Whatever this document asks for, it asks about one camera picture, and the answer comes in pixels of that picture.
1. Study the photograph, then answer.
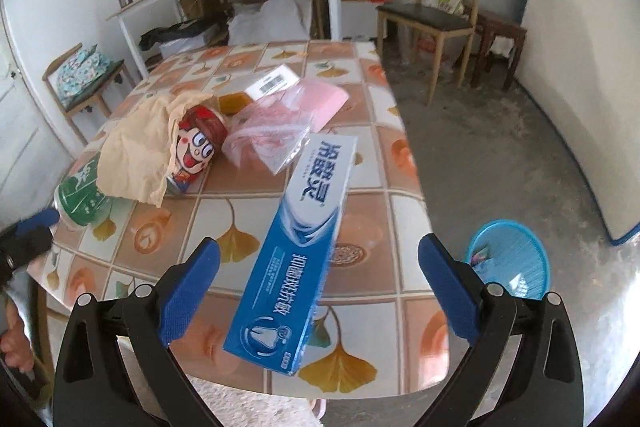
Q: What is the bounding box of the beige crumpled cloth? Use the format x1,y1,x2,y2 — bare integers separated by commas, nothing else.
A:
97,91,216,208

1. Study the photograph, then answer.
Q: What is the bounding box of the black cloth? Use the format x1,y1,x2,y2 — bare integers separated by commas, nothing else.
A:
139,21,231,52

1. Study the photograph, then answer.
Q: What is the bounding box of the clear pink plastic bag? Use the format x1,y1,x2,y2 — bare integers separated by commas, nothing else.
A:
222,79,311,175

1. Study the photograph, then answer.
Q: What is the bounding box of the white sack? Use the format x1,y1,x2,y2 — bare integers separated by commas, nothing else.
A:
227,0,313,45

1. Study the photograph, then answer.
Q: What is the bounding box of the white mattress blue trim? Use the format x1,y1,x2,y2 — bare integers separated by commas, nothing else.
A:
515,0,640,243

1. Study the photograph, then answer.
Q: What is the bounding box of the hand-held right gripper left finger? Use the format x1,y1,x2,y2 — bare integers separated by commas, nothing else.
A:
52,237,236,427

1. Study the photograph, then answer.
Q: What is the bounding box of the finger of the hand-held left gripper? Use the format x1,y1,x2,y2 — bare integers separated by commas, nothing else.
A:
0,208,60,280

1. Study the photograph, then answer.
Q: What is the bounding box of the floral cushion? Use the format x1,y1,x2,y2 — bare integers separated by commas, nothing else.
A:
56,47,113,100

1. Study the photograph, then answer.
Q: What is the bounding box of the pink sponge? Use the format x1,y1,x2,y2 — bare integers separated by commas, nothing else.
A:
287,79,349,132

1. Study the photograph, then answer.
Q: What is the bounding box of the blue plastic basket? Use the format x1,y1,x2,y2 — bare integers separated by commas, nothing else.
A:
465,219,551,300

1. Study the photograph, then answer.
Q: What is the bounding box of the wooden chair black seat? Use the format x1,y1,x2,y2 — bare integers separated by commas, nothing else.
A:
375,0,486,106

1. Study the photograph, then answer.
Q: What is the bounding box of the red cartoon face can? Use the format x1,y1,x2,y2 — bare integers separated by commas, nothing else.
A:
167,103,232,195

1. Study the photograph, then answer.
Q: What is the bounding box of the blue toothpaste box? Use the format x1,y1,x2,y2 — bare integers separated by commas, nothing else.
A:
222,134,360,376

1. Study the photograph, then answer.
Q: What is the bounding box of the wooden chair with cushion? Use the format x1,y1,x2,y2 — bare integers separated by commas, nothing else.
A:
42,43,126,145

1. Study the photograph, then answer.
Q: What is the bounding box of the person's left hand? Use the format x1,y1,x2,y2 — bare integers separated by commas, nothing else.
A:
0,297,33,375

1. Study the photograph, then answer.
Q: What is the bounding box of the cardboard box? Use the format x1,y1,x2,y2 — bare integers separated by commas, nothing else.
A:
177,0,223,22

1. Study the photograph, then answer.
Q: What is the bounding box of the dark wooden stool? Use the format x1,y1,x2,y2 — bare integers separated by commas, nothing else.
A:
470,9,528,90

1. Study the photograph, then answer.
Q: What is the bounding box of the white box with barcode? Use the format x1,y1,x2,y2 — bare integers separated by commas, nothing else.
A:
217,63,301,116

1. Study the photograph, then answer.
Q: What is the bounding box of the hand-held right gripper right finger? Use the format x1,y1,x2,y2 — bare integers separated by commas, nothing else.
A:
417,233,586,427

